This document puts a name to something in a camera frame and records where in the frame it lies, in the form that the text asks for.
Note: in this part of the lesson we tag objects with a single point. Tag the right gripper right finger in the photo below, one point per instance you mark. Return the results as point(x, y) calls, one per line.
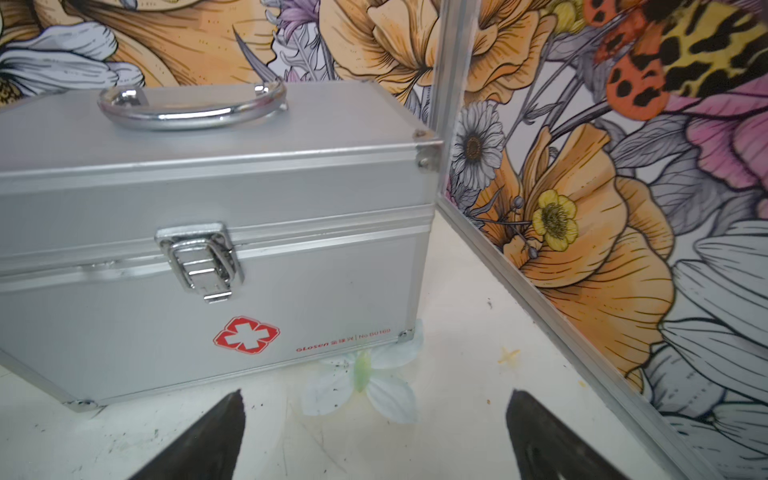
point(546, 448)

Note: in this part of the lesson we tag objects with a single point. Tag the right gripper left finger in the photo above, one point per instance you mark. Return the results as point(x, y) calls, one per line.
point(208, 449)

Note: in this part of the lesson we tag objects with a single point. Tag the silver aluminium case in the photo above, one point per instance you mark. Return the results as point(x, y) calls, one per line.
point(160, 238)

